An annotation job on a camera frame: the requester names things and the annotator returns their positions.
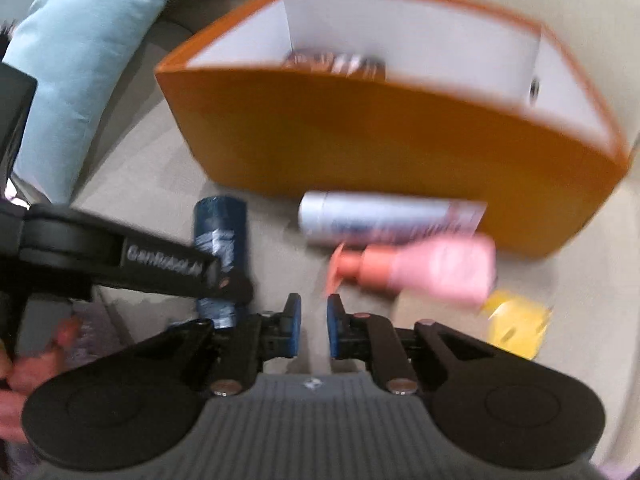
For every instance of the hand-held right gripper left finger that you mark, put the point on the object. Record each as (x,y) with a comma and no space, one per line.
(293,327)

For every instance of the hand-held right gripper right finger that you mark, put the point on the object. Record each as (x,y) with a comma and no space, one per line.
(333,330)

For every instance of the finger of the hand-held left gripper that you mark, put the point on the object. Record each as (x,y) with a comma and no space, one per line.
(234,282)

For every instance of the dark blue spray can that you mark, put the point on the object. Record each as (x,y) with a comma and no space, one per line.
(220,230)

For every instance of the yellow plastic container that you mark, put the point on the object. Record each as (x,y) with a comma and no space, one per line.
(517,325)

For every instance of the orange cardboard box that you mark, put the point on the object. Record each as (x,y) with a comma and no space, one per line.
(400,130)

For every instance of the person's left hand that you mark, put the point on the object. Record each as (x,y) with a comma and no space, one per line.
(35,375)

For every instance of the purple cloth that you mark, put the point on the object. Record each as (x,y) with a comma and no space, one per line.
(95,330)

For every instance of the light blue pillow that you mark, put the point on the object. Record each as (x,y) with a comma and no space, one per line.
(85,60)

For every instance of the beige sofa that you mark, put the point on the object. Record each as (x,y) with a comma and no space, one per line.
(575,310)

